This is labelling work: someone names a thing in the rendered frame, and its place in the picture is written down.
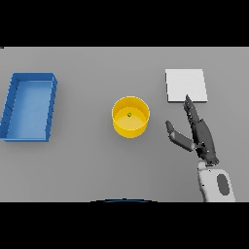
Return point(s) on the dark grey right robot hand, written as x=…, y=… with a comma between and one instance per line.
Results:
x=203, y=136

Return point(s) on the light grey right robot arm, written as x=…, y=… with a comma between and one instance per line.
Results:
x=212, y=186

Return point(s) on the flat pale square scale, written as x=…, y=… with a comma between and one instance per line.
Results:
x=186, y=85

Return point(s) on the yellow round bowl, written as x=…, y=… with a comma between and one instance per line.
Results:
x=131, y=122

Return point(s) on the small green nut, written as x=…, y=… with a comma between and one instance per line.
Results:
x=129, y=114

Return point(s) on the blue rectangular tray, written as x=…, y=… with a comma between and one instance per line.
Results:
x=29, y=108

